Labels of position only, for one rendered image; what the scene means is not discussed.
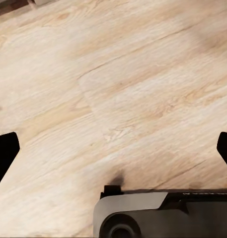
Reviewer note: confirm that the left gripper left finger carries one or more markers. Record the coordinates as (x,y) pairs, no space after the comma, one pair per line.
(9,148)

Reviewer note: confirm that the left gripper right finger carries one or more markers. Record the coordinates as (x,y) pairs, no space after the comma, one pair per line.
(222,145)

